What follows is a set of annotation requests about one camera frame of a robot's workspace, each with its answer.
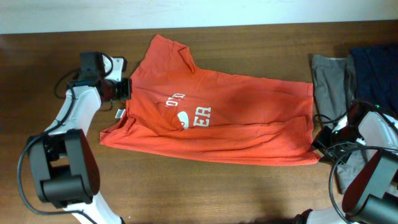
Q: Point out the red printed t-shirt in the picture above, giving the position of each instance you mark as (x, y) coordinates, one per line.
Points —
(180, 110)

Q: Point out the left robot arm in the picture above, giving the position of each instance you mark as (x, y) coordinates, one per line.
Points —
(62, 164)

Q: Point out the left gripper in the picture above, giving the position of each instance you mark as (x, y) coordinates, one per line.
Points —
(125, 94)

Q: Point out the navy blue garment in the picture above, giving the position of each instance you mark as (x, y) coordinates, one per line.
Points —
(376, 74)

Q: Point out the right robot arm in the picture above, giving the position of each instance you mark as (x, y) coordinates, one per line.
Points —
(372, 130)

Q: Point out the grey garment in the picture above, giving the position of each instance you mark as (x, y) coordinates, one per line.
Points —
(334, 80)

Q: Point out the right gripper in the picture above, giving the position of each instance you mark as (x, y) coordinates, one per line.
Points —
(321, 140)

